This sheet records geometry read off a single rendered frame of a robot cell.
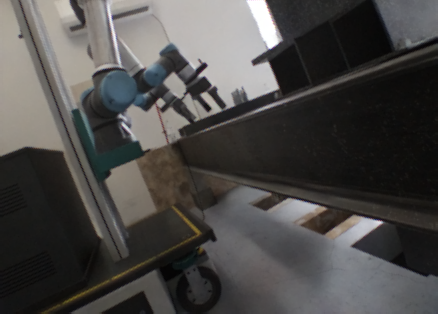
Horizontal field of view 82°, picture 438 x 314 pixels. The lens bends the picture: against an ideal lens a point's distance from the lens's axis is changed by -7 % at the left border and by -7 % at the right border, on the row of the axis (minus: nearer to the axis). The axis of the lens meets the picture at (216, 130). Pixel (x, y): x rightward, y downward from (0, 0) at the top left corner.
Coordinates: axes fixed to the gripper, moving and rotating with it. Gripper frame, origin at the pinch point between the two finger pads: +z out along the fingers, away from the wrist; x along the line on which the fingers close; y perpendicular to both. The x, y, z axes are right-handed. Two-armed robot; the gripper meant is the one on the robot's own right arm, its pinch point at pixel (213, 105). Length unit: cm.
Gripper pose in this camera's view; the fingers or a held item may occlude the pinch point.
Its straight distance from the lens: 117.3
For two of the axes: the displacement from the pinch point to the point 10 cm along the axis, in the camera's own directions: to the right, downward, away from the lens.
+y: -6.3, 6.9, -3.6
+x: 4.7, -0.3, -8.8
